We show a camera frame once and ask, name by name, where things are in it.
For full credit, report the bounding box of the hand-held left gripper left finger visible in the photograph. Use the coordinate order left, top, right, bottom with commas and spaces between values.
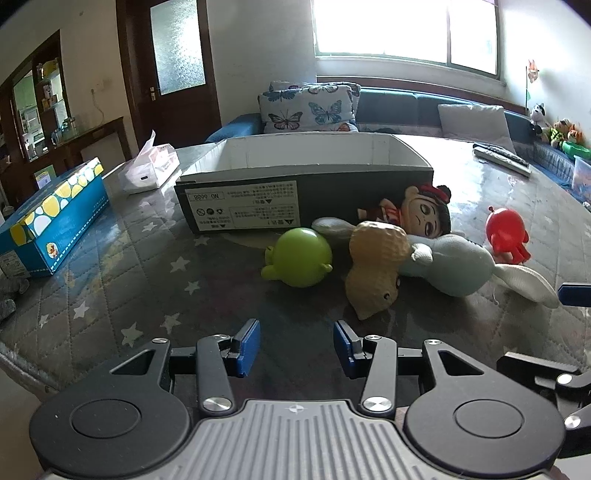
110, 318, 260, 415

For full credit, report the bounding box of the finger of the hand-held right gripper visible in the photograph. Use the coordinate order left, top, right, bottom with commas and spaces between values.
558, 283, 591, 306
496, 352, 591, 432

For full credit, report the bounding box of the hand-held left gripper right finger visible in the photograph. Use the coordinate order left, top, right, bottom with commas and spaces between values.
333, 320, 485, 412

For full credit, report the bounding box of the red round toy figure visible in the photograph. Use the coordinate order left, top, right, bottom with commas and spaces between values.
486, 207, 531, 265

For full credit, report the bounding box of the tan peanut plush toy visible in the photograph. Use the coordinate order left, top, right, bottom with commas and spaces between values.
345, 222, 411, 320

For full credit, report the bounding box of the pale blue rabbit plush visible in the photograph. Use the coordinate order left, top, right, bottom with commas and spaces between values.
311, 217, 560, 309

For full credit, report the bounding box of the dark cardboard box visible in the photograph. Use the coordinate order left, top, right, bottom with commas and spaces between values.
174, 134, 435, 235

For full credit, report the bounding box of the black-haired doll figure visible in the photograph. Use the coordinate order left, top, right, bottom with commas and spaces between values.
358, 185, 452, 238

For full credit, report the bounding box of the grey star-patterned desktop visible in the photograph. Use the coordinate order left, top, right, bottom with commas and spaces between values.
0, 134, 591, 409

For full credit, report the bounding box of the green round frog toy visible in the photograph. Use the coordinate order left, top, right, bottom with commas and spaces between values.
261, 227, 334, 288

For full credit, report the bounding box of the clear plastic storage box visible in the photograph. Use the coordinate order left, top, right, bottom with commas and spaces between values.
571, 154, 591, 205

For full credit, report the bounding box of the grey remote control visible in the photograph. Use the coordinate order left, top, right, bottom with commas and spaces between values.
475, 150, 533, 175

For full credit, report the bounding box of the green yellow plush toy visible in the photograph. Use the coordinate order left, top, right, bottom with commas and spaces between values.
540, 119, 568, 146

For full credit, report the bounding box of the dark remote control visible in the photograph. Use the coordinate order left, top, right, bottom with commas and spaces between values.
473, 143, 529, 167

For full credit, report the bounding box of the black and white plush toy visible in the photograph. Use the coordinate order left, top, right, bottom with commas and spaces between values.
529, 104, 548, 136

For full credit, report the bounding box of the white pillow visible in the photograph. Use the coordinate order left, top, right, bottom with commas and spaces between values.
437, 104, 517, 155

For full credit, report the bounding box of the white soft tissue pack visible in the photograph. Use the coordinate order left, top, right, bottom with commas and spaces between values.
119, 130, 181, 195

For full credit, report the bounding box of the blue dotted tissue box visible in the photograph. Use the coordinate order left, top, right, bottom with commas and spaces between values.
0, 157, 110, 278

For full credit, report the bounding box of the orange pinwheel on stick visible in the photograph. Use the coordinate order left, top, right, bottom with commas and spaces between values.
525, 59, 541, 116

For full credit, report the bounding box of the butterfly print pillow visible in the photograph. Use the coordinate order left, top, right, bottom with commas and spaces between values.
257, 87, 357, 134
269, 80, 362, 112

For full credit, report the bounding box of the grey cloth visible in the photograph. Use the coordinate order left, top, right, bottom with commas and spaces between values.
0, 277, 31, 322

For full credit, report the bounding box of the blue sofa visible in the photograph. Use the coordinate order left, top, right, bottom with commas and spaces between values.
205, 85, 591, 197

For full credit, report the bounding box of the dark wooden door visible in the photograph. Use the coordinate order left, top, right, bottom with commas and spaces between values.
115, 0, 222, 149

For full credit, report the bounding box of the dark wooden cabinet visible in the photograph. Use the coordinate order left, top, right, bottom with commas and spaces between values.
0, 30, 127, 208

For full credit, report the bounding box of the window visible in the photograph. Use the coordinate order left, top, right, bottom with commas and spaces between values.
310, 0, 509, 86

